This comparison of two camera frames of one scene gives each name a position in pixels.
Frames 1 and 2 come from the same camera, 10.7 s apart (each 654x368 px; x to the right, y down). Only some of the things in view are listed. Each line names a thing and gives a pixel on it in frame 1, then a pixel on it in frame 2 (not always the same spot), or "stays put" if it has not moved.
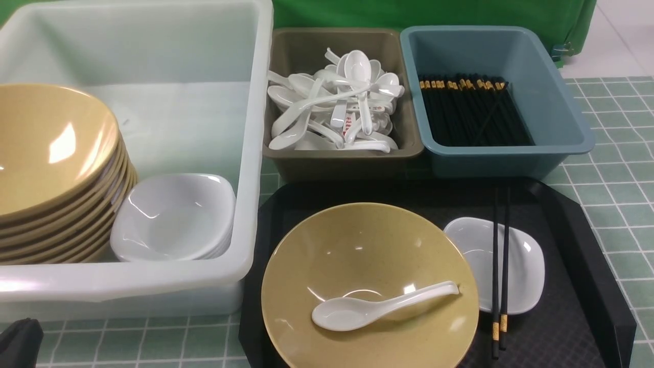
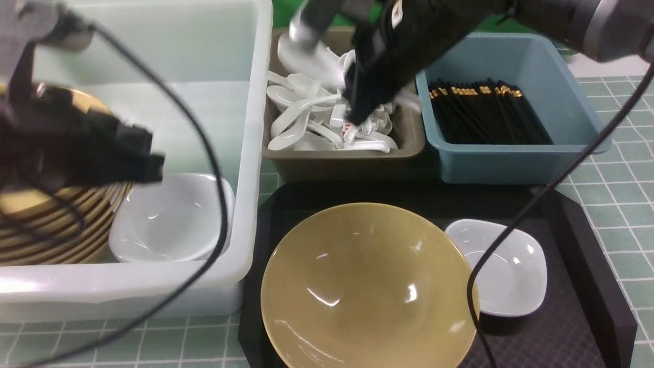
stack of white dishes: [177, 217] stays put
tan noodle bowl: [372, 251] stays put
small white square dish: [526, 263] stays put
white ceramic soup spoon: [350, 314] to [302, 49]
